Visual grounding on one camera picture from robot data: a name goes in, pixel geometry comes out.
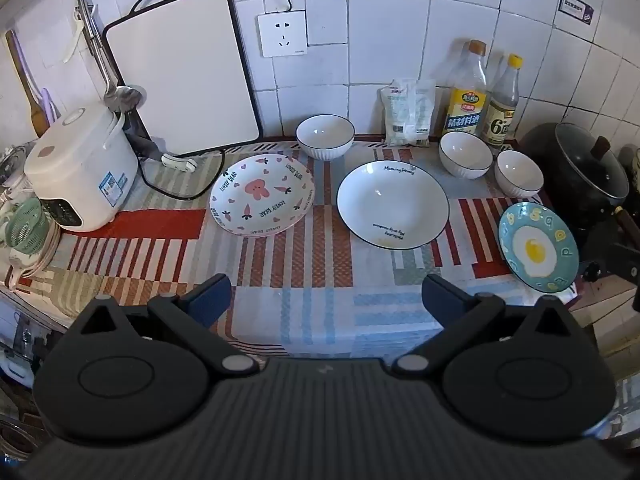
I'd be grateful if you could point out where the black wok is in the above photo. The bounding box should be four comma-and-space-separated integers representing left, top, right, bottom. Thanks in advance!
517, 121, 640, 241

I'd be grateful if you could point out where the white wall socket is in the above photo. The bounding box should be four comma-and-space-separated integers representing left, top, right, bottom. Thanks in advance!
257, 10, 308, 58

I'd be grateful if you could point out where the yellow label cooking wine bottle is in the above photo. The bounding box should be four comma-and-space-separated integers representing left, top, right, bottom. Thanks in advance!
442, 40, 488, 136

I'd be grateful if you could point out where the green plastic strainer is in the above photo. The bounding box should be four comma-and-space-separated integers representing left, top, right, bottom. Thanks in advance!
5, 197, 51, 248

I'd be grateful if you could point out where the striped tablecloth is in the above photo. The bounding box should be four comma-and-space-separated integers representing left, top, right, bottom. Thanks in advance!
0, 140, 586, 361

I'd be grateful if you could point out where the pink rabbit print plate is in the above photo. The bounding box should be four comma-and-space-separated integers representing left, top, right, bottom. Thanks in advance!
208, 153, 316, 237

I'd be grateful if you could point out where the white cutting board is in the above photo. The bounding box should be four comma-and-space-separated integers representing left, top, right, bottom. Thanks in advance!
102, 0, 264, 158

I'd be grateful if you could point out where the purple wall sticker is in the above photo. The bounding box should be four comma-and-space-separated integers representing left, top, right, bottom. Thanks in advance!
559, 0, 596, 26

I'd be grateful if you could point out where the white seasoning bag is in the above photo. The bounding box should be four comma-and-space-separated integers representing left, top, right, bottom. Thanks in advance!
381, 78, 437, 147

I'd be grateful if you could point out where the black gas stove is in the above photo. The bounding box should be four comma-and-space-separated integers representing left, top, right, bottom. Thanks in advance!
575, 220, 640, 311

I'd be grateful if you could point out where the white rice cooker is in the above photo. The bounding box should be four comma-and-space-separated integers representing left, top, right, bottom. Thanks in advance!
24, 102, 140, 233

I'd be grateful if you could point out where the white ribbed bowl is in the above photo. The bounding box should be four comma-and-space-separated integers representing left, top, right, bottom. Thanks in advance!
295, 114, 356, 162
495, 150, 545, 198
438, 131, 493, 180

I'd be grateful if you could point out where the white plastic basin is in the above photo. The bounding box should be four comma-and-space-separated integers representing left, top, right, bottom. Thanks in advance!
5, 225, 63, 288

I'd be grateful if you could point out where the wooden spatula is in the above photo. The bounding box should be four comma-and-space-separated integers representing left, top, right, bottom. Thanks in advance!
5, 30, 48, 138

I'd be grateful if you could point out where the glass wok lid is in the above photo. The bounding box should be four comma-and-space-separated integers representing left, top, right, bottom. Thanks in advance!
555, 122, 630, 201

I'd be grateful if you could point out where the purple plastic utensil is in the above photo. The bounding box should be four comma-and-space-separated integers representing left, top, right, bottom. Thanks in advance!
11, 35, 63, 123

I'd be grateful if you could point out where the black cooker power cord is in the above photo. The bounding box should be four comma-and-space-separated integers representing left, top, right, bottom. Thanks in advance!
127, 110, 228, 201

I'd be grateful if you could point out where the white label vinegar bottle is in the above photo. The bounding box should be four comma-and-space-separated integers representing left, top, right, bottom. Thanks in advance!
481, 54, 524, 156

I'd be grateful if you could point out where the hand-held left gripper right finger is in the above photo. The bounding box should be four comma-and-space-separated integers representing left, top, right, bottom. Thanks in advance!
392, 274, 577, 376

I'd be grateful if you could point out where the blue fried egg plate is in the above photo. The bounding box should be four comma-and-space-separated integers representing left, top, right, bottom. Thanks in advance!
498, 201, 580, 293

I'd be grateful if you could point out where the large white dark-rimmed plate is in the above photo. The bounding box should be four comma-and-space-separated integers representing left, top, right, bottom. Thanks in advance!
336, 160, 450, 249

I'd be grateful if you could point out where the steel ladle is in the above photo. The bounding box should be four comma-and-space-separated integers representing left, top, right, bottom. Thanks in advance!
75, 0, 146, 111

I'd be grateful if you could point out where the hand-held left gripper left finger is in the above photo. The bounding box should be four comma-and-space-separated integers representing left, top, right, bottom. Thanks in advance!
67, 274, 261, 376

